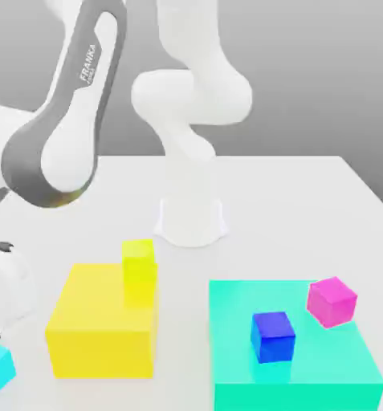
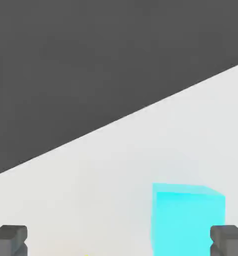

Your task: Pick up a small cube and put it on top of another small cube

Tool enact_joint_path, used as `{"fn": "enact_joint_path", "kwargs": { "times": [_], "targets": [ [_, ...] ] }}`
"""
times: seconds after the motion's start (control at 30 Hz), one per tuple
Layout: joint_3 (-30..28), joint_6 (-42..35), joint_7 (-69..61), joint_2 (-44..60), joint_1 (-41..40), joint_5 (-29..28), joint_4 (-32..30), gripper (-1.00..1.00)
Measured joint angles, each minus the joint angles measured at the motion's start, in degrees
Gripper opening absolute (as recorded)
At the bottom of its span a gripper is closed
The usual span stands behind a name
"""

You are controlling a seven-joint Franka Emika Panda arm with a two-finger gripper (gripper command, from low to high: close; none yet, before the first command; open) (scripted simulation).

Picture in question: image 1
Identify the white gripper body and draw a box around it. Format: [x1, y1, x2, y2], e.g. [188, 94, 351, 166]
[0, 250, 34, 332]

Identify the small yellow cube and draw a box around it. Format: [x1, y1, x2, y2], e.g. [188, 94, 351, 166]
[121, 238, 157, 306]

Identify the small blue cube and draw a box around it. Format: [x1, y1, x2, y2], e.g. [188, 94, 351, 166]
[250, 311, 297, 365]

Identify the small magenta cube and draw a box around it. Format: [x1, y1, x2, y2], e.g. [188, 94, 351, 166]
[306, 276, 359, 329]

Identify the large yellow box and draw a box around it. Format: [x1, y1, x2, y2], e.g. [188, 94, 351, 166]
[45, 262, 161, 380]

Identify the large teal box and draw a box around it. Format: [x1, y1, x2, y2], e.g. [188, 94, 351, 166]
[209, 279, 383, 411]

